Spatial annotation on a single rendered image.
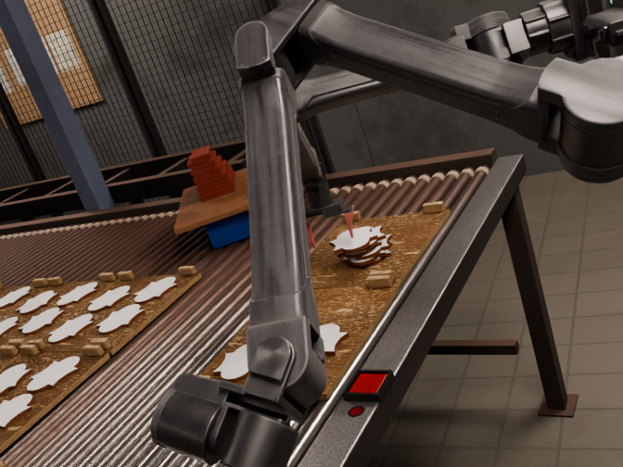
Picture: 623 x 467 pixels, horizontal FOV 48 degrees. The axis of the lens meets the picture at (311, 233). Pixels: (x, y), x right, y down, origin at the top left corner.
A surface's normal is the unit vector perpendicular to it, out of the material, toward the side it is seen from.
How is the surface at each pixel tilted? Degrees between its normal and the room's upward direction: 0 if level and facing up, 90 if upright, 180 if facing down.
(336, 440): 0
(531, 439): 0
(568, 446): 0
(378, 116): 90
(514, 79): 31
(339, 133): 90
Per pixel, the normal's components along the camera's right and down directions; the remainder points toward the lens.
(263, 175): -0.33, -0.45
